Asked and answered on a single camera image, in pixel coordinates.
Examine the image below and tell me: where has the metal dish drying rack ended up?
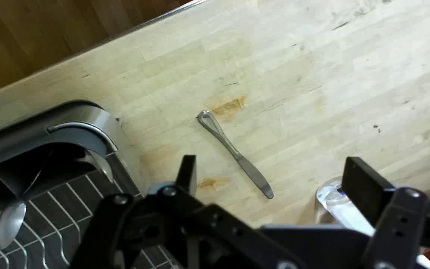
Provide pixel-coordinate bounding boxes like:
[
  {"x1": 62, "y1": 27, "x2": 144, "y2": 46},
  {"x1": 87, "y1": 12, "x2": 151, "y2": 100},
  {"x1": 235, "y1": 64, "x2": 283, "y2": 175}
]
[{"x1": 0, "y1": 100, "x2": 177, "y2": 269}]

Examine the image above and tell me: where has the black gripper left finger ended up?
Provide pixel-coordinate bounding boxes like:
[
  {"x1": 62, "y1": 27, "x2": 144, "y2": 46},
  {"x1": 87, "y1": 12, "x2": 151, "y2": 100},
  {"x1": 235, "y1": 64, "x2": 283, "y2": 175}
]
[{"x1": 71, "y1": 154, "x2": 296, "y2": 269}]

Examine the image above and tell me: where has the silver spoon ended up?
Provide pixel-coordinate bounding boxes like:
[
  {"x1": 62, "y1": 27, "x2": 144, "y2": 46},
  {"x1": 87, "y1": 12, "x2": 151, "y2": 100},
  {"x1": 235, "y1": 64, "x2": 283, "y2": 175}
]
[{"x1": 0, "y1": 169, "x2": 44, "y2": 251}]

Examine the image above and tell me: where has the silver table knife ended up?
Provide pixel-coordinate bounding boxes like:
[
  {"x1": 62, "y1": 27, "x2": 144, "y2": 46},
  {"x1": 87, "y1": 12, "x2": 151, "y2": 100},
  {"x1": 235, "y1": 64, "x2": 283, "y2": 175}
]
[{"x1": 196, "y1": 109, "x2": 277, "y2": 200}]

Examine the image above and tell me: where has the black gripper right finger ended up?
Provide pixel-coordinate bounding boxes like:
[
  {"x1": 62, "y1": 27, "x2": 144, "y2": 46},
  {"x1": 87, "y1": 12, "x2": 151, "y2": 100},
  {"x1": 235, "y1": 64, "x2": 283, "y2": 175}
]
[{"x1": 342, "y1": 155, "x2": 430, "y2": 269}]

